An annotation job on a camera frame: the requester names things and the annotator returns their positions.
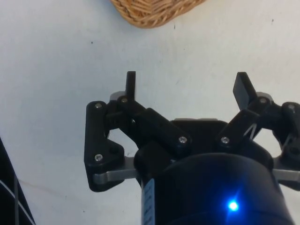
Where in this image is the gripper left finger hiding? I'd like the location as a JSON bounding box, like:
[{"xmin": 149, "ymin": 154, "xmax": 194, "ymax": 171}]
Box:
[{"xmin": 83, "ymin": 71, "xmax": 193, "ymax": 193}]

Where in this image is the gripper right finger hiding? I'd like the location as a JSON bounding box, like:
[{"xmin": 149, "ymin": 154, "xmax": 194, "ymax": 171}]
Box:
[{"xmin": 215, "ymin": 71, "xmax": 300, "ymax": 186}]

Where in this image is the brown wicker basket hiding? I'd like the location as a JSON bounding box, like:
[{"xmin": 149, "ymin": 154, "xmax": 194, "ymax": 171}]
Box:
[{"xmin": 109, "ymin": 0, "xmax": 209, "ymax": 30}]

